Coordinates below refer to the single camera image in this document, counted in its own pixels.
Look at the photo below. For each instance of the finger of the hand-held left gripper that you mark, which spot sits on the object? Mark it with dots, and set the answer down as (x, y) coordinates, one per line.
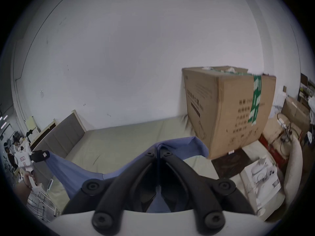
(39, 156)

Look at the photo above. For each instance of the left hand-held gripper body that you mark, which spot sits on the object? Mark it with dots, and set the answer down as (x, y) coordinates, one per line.
(22, 159)

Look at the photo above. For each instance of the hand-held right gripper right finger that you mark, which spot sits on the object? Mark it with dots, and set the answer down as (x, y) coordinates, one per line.
(187, 181)

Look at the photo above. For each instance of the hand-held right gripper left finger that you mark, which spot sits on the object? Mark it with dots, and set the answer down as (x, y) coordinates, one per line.
(128, 181)

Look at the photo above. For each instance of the blue shirt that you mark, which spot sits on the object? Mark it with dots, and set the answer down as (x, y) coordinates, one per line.
(73, 173)

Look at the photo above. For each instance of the person's left forearm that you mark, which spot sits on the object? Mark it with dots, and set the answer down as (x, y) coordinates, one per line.
(21, 195)

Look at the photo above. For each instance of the person's left hand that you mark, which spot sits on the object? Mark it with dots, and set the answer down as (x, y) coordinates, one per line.
(24, 178)

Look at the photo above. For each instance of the grey padded headboard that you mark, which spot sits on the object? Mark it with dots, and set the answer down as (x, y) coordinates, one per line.
(61, 135)

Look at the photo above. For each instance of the bed with pale green sheet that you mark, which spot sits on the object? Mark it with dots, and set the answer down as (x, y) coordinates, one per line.
(118, 144)

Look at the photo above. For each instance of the white printed product box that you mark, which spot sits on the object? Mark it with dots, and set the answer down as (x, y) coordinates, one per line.
(260, 181)

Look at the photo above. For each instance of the large cardboard carton green tape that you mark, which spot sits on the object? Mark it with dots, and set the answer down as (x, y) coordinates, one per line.
(221, 112)

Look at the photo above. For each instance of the red box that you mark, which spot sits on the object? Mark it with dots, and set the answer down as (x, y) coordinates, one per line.
(272, 149)

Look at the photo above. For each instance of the beige cushion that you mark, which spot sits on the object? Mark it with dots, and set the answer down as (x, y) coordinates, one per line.
(294, 166)

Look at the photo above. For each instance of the small brown cardboard carton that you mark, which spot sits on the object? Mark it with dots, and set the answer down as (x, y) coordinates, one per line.
(296, 111)

